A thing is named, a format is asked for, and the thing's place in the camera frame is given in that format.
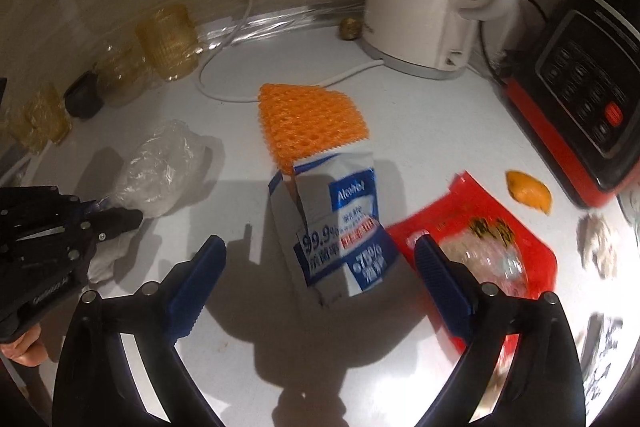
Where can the blue white wipes packet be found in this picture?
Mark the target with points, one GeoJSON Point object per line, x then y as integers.
{"type": "Point", "coordinates": [328, 225]}

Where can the amber glass cup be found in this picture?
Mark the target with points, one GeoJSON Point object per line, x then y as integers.
{"type": "Point", "coordinates": [169, 42]}
{"type": "Point", "coordinates": [22, 130]}
{"type": "Point", "coordinates": [47, 113]}

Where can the orange peel piece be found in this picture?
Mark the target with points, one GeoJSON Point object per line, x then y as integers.
{"type": "Point", "coordinates": [528, 191]}

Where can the person's left hand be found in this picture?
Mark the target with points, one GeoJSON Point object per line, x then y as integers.
{"type": "Point", "coordinates": [28, 350]}

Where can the orange foam fruit net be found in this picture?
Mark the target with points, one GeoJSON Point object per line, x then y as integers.
{"type": "Point", "coordinates": [302, 121]}

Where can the white patterned ceramic cup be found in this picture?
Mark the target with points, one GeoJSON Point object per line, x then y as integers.
{"type": "Point", "coordinates": [629, 201]}

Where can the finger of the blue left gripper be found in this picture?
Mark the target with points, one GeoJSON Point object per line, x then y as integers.
{"type": "Point", "coordinates": [110, 223]}
{"type": "Point", "coordinates": [97, 205]}

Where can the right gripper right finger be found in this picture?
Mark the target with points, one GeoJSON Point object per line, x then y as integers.
{"type": "Point", "coordinates": [450, 286]}

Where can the white tissue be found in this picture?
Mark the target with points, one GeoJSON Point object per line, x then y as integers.
{"type": "Point", "coordinates": [596, 246]}

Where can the red snack bag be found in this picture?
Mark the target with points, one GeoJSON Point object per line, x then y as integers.
{"type": "Point", "coordinates": [473, 228]}

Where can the small brown nut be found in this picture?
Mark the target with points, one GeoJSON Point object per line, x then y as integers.
{"type": "Point", "coordinates": [350, 29]}

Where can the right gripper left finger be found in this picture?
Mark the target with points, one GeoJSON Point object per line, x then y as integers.
{"type": "Point", "coordinates": [187, 287]}

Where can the clear plastic bag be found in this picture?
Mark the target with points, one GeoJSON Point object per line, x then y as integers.
{"type": "Point", "coordinates": [165, 172]}

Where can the red black blender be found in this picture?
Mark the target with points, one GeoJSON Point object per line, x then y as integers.
{"type": "Point", "coordinates": [578, 97]}

